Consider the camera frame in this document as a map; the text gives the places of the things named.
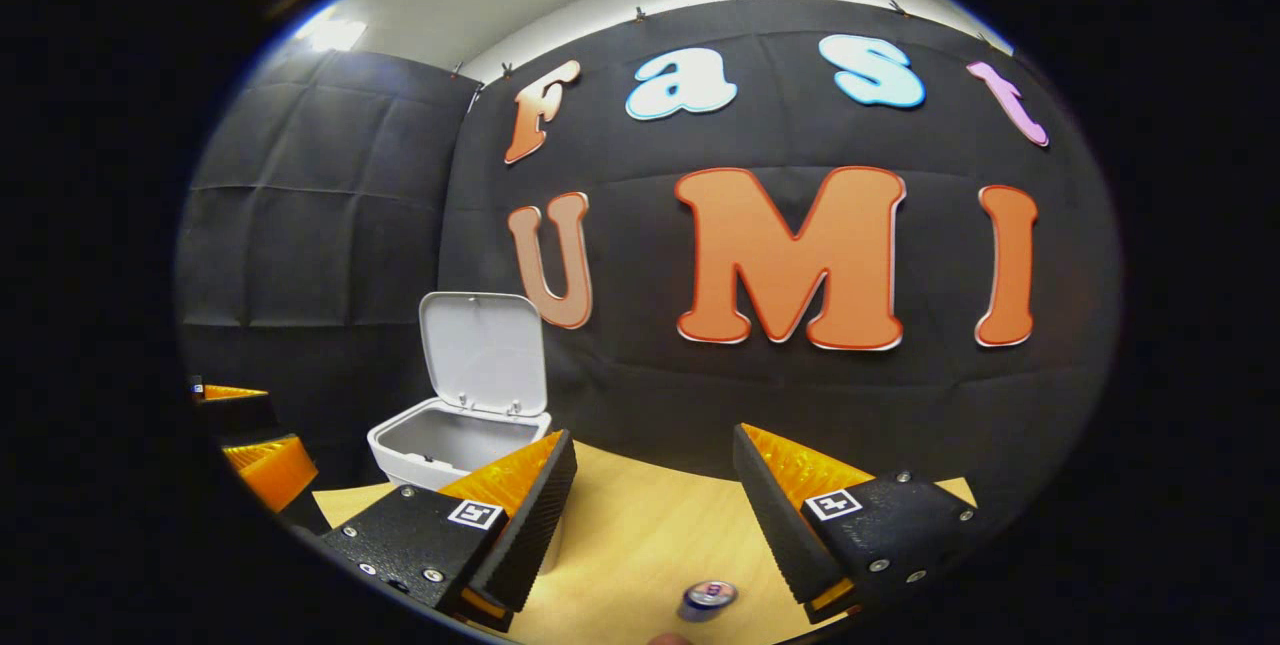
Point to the white desktop garbage bin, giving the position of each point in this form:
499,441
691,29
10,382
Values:
480,350

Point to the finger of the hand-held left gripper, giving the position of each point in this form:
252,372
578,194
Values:
240,413
275,470

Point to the black backdrop cloth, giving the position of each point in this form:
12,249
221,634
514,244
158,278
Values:
700,395

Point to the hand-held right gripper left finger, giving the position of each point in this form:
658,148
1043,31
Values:
530,535

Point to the blue pop can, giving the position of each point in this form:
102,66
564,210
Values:
708,599

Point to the ceiling light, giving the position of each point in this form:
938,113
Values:
335,33

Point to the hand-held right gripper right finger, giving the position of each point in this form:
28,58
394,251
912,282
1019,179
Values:
775,525

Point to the wooden desktop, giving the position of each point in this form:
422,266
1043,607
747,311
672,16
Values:
640,535

